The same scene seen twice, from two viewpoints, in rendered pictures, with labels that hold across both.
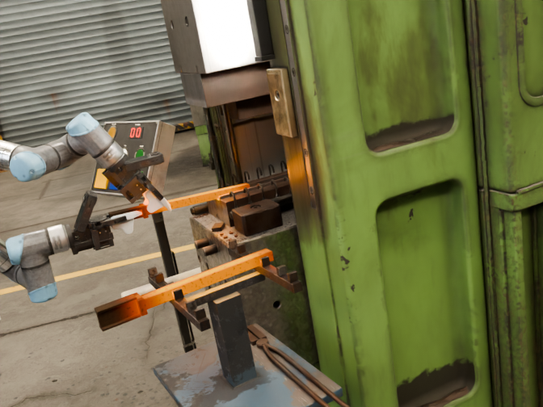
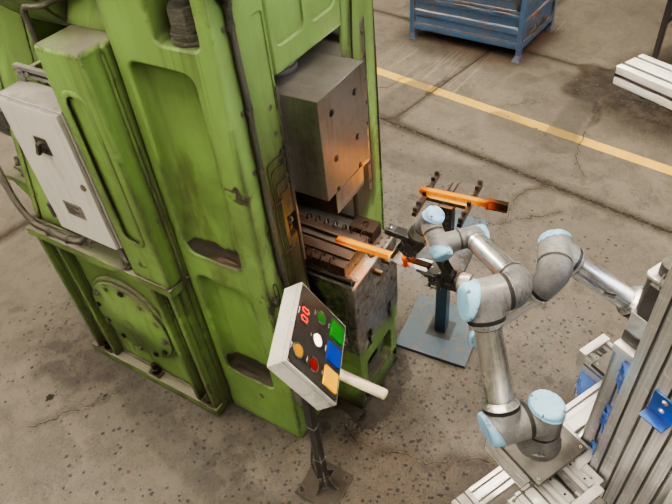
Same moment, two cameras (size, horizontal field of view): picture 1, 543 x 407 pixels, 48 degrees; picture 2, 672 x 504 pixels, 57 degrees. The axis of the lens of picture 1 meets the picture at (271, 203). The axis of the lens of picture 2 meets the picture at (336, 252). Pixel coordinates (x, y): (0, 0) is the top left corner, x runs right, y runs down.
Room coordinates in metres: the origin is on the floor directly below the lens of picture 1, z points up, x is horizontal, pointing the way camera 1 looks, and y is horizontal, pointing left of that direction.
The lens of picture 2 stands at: (2.84, 1.68, 2.75)
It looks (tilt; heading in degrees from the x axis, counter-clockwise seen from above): 43 degrees down; 238
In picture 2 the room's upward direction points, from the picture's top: 7 degrees counter-clockwise
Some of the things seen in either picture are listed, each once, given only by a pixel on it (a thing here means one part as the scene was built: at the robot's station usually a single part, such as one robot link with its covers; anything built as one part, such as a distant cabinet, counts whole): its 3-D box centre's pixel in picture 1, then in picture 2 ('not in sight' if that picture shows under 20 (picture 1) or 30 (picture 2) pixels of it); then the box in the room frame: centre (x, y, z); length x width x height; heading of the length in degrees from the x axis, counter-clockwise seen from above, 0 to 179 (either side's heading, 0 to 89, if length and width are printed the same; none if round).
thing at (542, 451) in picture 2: not in sight; (539, 432); (1.79, 1.15, 0.87); 0.15 x 0.15 x 0.10
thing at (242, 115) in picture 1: (277, 98); not in sight; (1.85, -0.07, 1.24); 0.30 x 0.07 x 0.06; 112
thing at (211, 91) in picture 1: (258, 76); (304, 174); (1.86, -0.03, 1.32); 0.42 x 0.20 x 0.10; 112
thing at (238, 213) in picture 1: (257, 217); (365, 229); (1.64, 0.05, 0.95); 0.12 x 0.08 x 0.06; 112
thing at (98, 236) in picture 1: (90, 233); (444, 277); (1.62, 0.51, 0.99); 0.12 x 0.08 x 0.09; 112
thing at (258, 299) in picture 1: (300, 269); (325, 275); (1.81, -0.06, 0.69); 0.56 x 0.38 x 0.45; 112
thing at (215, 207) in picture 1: (277, 189); (314, 242); (1.86, -0.03, 0.96); 0.42 x 0.20 x 0.09; 112
